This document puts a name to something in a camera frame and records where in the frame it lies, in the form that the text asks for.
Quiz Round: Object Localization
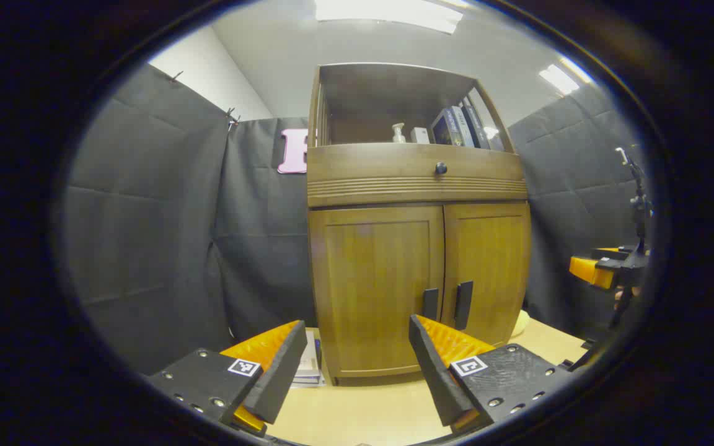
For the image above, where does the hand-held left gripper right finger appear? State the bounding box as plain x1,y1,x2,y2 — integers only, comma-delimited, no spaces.
408,314,575,434

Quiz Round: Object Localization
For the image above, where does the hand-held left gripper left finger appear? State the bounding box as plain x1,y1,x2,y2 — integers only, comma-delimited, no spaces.
146,320,308,437

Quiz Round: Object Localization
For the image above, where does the wooden shoe cabinet door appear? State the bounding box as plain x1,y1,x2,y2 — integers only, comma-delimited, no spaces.
309,206,446,378
443,201,531,348

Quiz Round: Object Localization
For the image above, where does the wooden double-door shoe cabinet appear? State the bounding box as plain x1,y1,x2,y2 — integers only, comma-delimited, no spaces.
306,62,532,386

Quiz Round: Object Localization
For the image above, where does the wooden cabinet drawer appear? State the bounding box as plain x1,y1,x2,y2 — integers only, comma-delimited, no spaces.
306,142,528,208

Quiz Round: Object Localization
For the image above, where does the stack of pale books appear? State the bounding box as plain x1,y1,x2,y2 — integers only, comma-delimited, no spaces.
292,330,327,389

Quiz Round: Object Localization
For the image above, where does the grey spine book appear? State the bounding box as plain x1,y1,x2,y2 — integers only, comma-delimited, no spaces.
452,105,475,148

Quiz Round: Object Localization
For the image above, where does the blue spine book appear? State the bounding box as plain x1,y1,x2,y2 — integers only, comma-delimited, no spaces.
430,108,463,147

